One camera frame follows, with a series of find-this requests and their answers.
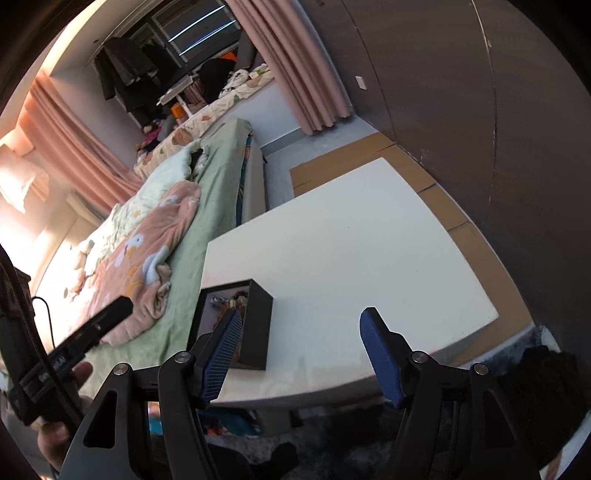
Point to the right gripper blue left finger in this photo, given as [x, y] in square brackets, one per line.
[187, 383]

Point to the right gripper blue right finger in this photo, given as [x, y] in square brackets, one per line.
[453, 424]

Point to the person's left hand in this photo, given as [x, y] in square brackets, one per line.
[53, 439]

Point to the pink floral blanket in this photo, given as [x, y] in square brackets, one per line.
[138, 269]

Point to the brown cardboard floor sheet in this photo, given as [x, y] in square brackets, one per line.
[505, 339]

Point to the bed with green sheet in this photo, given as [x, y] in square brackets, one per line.
[66, 285]

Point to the light green pillow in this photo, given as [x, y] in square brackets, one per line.
[174, 169]

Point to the white table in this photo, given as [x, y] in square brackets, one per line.
[365, 239]

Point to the pink curtain by window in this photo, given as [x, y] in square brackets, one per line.
[91, 169]

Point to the patterned cream bench cushion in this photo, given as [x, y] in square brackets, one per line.
[241, 85]

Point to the dark hanging clothes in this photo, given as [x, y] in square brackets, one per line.
[137, 75]

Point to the dark wooden wardrobe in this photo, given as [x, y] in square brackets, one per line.
[477, 95]

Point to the pink curtain by wardrobe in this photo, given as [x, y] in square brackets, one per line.
[287, 41]

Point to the white wall switch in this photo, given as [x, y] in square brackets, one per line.
[361, 83]

